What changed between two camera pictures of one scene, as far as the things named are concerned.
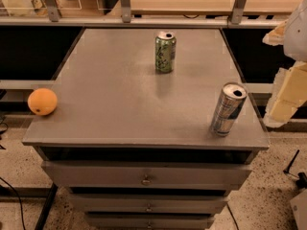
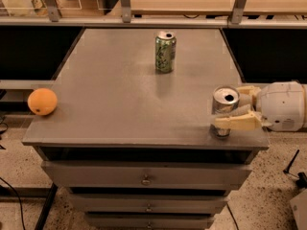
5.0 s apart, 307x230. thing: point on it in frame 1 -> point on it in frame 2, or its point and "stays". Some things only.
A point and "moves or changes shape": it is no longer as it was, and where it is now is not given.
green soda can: x=165 y=52 stays
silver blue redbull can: x=231 y=99 moves or changes shape
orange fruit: x=42 y=102 stays
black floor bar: x=44 y=214 stays
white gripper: x=296 y=37 -> x=279 y=105
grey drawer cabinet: x=133 y=147 stays
